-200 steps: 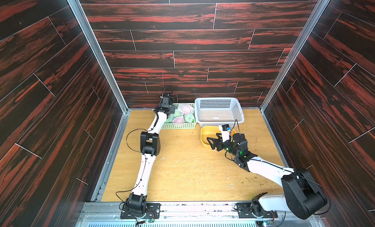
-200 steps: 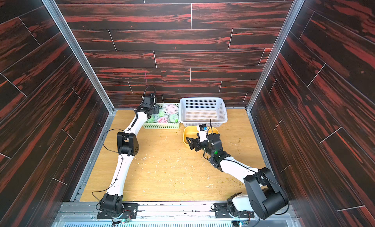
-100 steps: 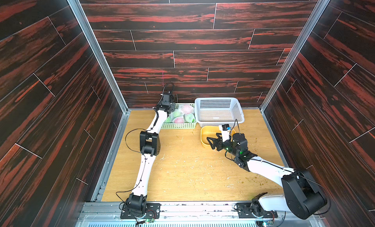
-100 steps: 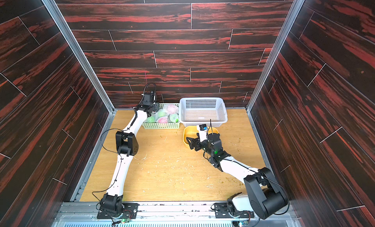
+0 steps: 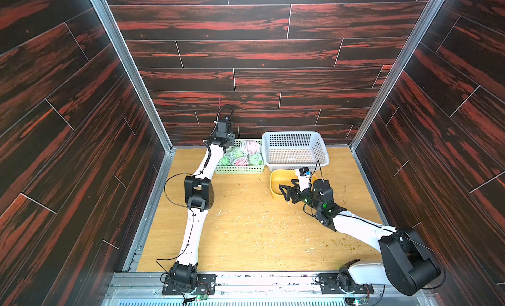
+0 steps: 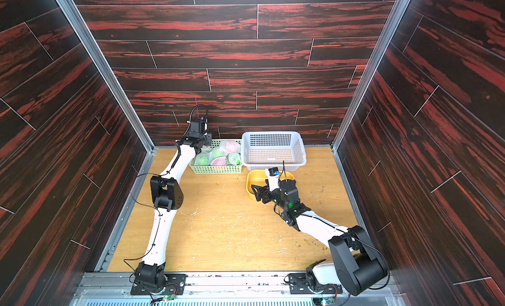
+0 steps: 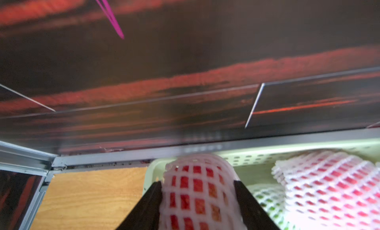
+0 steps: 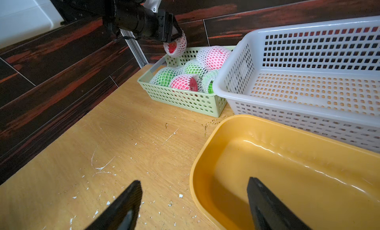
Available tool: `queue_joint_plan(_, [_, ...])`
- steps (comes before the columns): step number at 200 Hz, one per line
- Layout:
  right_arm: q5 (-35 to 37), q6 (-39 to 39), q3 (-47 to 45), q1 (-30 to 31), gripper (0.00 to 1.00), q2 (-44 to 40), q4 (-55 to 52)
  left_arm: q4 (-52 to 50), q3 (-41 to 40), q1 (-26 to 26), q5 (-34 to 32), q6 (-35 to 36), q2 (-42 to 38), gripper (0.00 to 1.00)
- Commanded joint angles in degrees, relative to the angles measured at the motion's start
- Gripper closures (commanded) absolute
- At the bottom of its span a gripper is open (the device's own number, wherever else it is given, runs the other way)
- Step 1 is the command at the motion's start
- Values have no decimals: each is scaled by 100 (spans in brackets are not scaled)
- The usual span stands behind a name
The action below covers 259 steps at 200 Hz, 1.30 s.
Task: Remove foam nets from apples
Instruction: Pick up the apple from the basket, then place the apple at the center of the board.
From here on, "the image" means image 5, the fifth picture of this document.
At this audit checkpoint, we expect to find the green apple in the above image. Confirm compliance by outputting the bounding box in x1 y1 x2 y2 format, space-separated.
231 147 248 160
218 152 233 167
247 152 264 166

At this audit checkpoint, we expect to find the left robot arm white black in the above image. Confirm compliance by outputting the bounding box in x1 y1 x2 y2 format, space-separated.
169 131 235 292

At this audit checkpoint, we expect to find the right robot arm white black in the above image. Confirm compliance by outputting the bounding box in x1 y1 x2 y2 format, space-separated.
279 178 442 296

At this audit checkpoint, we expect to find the yellow plastic tray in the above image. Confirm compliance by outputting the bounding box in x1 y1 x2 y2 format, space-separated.
270 169 314 199

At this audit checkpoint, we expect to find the pink apple in net front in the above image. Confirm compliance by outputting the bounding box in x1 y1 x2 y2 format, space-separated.
232 157 249 167

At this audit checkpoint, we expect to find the green plastic basket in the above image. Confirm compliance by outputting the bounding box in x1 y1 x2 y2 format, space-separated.
215 139 265 174

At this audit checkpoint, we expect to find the white plastic basket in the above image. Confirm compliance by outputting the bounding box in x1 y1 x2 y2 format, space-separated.
262 131 330 172

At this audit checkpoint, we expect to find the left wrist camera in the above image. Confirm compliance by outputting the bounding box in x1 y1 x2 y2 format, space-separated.
214 118 232 138

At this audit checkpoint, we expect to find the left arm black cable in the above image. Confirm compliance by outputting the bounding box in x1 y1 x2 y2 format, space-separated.
156 172 202 274

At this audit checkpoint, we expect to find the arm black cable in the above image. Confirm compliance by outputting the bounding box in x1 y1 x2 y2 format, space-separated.
339 213 446 291
156 172 202 274

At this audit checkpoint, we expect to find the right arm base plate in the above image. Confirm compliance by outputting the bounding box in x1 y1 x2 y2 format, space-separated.
314 271 374 295

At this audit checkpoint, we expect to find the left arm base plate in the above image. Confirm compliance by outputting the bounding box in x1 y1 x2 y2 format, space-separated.
162 273 217 295

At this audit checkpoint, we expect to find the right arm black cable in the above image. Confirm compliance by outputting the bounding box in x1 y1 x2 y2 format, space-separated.
339 213 446 291

